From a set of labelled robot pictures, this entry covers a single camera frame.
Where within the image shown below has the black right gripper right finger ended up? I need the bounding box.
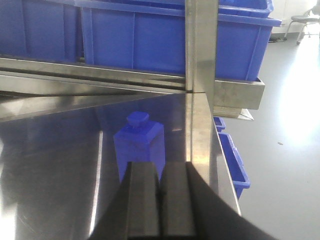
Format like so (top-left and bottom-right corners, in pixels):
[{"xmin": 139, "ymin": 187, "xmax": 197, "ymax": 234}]
[{"xmin": 160, "ymin": 161, "xmax": 274, "ymax": 240}]

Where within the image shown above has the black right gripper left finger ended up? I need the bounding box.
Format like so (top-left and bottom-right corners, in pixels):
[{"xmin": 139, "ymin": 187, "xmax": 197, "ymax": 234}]
[{"xmin": 89, "ymin": 162, "xmax": 160, "ymax": 240}]

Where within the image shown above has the blue rectangular plastic part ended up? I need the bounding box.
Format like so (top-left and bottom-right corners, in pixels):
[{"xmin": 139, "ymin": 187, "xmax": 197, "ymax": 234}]
[{"xmin": 113, "ymin": 111, "xmax": 166, "ymax": 181}]

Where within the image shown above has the blue bin below table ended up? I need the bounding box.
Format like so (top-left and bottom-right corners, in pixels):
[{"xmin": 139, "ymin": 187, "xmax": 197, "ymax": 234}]
[{"xmin": 218, "ymin": 132, "xmax": 251, "ymax": 200}]

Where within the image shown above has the small blue bin below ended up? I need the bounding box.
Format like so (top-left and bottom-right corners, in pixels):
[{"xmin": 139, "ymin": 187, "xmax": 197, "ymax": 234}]
[{"xmin": 213, "ymin": 116, "xmax": 226, "ymax": 132}]

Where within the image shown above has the blue bin far left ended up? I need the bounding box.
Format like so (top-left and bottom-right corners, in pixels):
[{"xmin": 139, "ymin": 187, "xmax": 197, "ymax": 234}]
[{"xmin": 0, "ymin": 0, "xmax": 82, "ymax": 63}]

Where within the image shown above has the blue bin stacked on top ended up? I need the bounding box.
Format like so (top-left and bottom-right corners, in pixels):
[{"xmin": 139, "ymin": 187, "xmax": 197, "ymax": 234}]
[{"xmin": 110, "ymin": 0, "xmax": 274, "ymax": 18}]

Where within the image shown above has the stainless steel shelf frame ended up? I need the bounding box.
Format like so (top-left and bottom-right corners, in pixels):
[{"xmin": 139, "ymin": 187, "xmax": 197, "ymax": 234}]
[{"xmin": 0, "ymin": 0, "xmax": 266, "ymax": 121}]

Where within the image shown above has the blue bin behind post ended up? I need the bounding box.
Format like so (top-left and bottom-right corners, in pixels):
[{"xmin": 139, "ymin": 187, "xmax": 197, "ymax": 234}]
[{"xmin": 75, "ymin": 0, "xmax": 281, "ymax": 81}]

